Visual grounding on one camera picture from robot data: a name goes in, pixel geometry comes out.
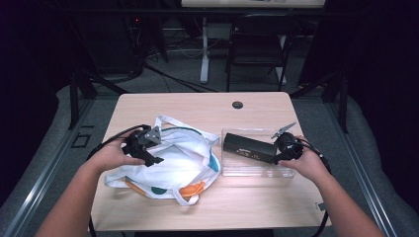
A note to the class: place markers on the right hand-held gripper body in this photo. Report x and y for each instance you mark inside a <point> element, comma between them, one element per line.
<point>290,146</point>

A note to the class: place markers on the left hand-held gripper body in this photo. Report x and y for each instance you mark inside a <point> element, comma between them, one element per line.
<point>138,144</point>

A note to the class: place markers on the clear plastic tray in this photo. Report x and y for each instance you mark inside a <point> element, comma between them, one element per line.
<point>257,169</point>

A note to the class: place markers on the white patterned tote bag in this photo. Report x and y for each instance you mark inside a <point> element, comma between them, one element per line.
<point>178,164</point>

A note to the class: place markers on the black rectangular box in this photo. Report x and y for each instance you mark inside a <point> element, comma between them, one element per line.
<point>248,148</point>

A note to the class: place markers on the person's right hand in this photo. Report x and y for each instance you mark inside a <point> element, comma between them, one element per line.
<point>308,164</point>

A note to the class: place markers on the person's left hand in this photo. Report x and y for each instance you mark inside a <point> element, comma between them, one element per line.
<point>108,156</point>

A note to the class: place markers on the black metal stand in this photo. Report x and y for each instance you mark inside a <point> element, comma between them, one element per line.
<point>344,105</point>
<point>73,98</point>

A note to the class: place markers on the white desk leg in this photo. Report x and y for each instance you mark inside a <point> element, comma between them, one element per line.
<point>205,59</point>

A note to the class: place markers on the black folding chair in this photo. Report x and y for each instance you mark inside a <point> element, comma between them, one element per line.
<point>260,39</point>

